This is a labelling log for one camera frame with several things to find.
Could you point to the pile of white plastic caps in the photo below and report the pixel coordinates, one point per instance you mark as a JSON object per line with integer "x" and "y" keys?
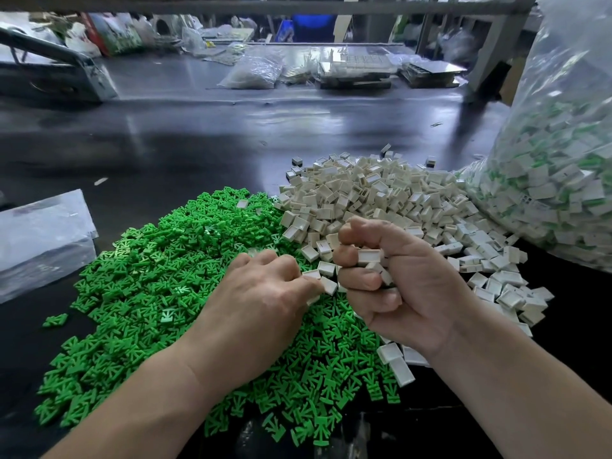
{"x": 421, "y": 201}

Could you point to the pile of green plastic clips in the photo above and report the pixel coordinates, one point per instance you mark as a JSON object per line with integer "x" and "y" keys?
{"x": 134, "y": 272}

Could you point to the dark flat tray stack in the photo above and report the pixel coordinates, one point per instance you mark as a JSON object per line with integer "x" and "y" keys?
{"x": 435, "y": 71}

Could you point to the person's right hand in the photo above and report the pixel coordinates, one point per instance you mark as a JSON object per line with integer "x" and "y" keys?
{"x": 421, "y": 282}

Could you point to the grey heat sealer machine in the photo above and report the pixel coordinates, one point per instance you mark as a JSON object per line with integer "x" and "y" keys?
{"x": 57, "y": 76}

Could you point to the grey metal slanted post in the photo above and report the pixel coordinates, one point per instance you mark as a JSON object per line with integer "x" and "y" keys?
{"x": 505, "y": 38}

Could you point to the blue crate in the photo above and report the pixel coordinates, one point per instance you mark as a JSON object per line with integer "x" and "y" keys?
{"x": 311, "y": 28}

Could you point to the grey metal horizontal bar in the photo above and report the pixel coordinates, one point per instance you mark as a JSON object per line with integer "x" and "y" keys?
{"x": 287, "y": 6}

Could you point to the clear plastic bag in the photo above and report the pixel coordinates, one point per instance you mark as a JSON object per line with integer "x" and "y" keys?
{"x": 564, "y": 172}

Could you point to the person's left forearm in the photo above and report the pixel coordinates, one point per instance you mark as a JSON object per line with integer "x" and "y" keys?
{"x": 124, "y": 420}

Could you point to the small white plastic part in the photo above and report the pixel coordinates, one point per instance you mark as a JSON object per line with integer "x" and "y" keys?
{"x": 370, "y": 255}

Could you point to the small clear bag of parts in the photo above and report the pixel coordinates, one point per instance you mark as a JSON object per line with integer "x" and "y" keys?
{"x": 252, "y": 71}

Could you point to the small green plastic part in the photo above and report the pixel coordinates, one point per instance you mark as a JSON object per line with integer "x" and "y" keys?
{"x": 55, "y": 320}

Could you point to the person's left hand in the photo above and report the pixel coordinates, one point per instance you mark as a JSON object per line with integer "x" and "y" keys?
{"x": 253, "y": 320}

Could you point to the person's right forearm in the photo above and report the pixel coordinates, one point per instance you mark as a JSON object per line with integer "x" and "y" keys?
{"x": 531, "y": 396}

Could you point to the stack of clear flat bags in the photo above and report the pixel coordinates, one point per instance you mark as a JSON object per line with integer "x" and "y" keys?
{"x": 43, "y": 242}

